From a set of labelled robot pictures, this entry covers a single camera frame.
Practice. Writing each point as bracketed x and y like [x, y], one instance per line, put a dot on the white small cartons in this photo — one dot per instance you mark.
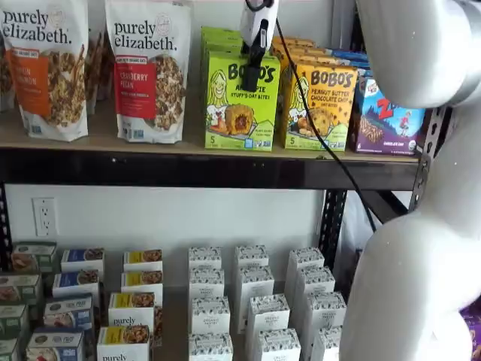
[174, 323]

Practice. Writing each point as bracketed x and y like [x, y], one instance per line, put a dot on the purple snack box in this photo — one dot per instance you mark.
[472, 334]

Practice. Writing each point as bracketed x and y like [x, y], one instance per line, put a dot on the wooden shelf board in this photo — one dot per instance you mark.
[101, 129]

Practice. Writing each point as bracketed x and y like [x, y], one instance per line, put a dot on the yellow Bobo's peanut butter box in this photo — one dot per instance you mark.
[297, 42]
[304, 50]
[330, 113]
[312, 60]

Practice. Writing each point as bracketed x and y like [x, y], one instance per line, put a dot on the green Bobo's apple pie box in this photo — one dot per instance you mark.
[221, 48]
[219, 40]
[218, 31]
[233, 124]

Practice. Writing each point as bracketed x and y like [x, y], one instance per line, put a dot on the white plastic sheet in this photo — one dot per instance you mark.
[353, 233]

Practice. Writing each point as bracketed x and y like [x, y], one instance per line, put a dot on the blue purple Zbar box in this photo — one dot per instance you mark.
[355, 64]
[364, 73]
[376, 131]
[345, 54]

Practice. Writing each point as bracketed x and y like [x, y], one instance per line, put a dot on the green granola box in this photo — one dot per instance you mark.
[19, 287]
[34, 255]
[7, 349]
[13, 319]

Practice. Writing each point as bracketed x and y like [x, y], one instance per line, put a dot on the granola bag red label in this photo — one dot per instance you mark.
[150, 94]

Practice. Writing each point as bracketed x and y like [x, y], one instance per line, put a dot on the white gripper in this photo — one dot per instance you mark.
[251, 26]

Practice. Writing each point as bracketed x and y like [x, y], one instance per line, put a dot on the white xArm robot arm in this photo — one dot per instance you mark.
[413, 263]

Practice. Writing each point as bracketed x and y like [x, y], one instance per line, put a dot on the black metal shelf rack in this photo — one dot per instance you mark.
[188, 169]

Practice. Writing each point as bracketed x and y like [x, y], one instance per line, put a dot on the white wall outlet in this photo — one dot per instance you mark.
[45, 216]

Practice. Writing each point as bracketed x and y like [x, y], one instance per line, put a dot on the white granola box yellow label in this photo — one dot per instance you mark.
[124, 346]
[143, 257]
[141, 280]
[131, 308]

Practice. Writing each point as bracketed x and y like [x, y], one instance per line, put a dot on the white organic pasta box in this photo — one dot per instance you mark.
[204, 257]
[327, 344]
[267, 312]
[306, 257]
[325, 308]
[210, 316]
[206, 282]
[255, 282]
[278, 346]
[210, 347]
[315, 280]
[251, 255]

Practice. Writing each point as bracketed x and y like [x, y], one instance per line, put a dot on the granola bag orange label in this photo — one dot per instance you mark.
[45, 94]

